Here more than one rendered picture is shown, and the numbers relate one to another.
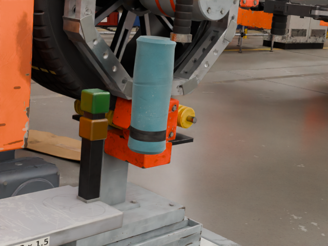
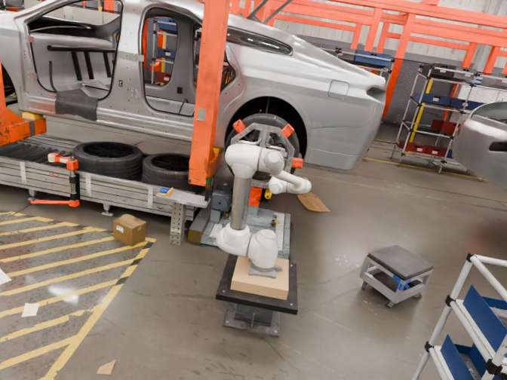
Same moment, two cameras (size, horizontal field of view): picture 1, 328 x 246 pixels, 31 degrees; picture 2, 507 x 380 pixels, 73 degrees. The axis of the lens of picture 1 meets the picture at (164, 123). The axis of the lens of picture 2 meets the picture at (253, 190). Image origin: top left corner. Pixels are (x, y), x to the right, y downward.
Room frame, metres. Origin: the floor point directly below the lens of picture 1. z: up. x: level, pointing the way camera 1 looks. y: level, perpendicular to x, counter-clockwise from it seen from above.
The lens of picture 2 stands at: (-0.38, -2.12, 1.68)
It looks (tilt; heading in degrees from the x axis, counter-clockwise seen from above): 22 degrees down; 49
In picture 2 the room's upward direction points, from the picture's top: 10 degrees clockwise
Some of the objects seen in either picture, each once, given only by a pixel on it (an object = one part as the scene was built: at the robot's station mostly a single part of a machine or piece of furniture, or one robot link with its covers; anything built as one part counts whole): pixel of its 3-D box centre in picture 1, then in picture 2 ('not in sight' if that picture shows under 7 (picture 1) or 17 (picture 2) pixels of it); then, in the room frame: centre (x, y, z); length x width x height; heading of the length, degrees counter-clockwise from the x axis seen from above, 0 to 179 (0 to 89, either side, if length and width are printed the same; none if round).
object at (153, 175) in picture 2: not in sight; (176, 173); (1.17, 0.93, 0.39); 0.66 x 0.66 x 0.24
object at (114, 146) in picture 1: (139, 127); (254, 194); (1.53, 0.06, 0.48); 0.16 x 0.12 x 0.17; 46
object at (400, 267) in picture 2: not in sight; (394, 276); (2.14, -1.11, 0.17); 0.43 x 0.36 x 0.34; 176
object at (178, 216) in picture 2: not in sight; (178, 221); (0.90, 0.29, 0.21); 0.10 x 0.10 x 0.42; 46
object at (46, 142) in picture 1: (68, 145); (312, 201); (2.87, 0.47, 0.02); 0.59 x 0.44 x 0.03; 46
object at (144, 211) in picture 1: (103, 171); (253, 203); (1.62, 0.16, 0.32); 0.40 x 0.30 x 0.28; 136
